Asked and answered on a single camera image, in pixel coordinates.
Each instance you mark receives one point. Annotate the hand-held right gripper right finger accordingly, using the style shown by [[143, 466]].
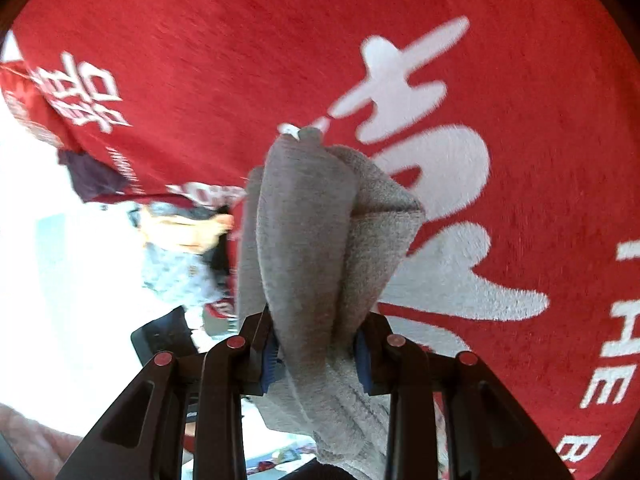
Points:
[[361, 362]]

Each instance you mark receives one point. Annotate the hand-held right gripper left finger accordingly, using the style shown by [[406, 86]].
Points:
[[269, 362]]

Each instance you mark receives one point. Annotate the grey small garment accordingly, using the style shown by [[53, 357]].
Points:
[[300, 235]]

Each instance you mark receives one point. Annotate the pile of mixed clothes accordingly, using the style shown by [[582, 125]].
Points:
[[175, 260]]

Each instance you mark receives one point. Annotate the dark purple cloth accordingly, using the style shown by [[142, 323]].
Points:
[[95, 177]]

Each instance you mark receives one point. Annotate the red printed blanket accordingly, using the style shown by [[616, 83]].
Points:
[[200, 60]]

